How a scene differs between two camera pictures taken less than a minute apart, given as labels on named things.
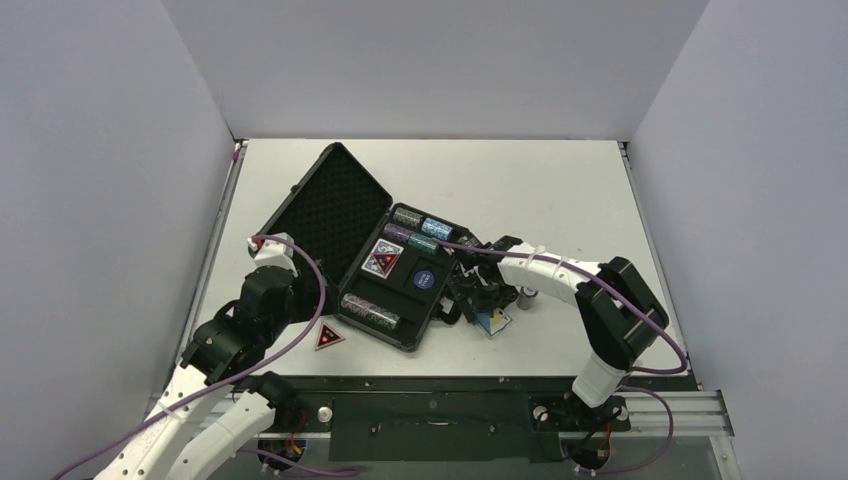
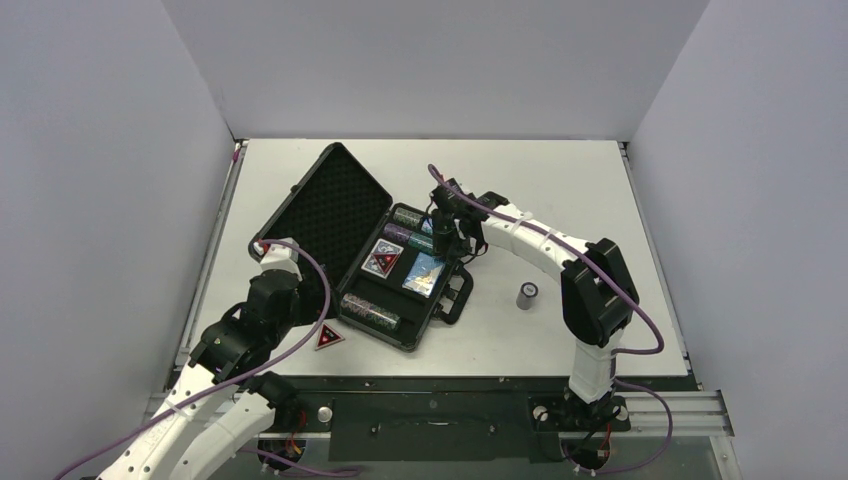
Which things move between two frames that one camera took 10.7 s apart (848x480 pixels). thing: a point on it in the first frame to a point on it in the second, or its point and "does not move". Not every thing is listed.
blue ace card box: x=492 y=325 to x=423 y=274
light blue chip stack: x=436 y=228 does not move
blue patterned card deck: x=382 y=247 does not move
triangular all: x=327 y=337 does not move
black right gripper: x=473 y=285 to x=445 y=237
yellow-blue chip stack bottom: x=384 y=317 does not move
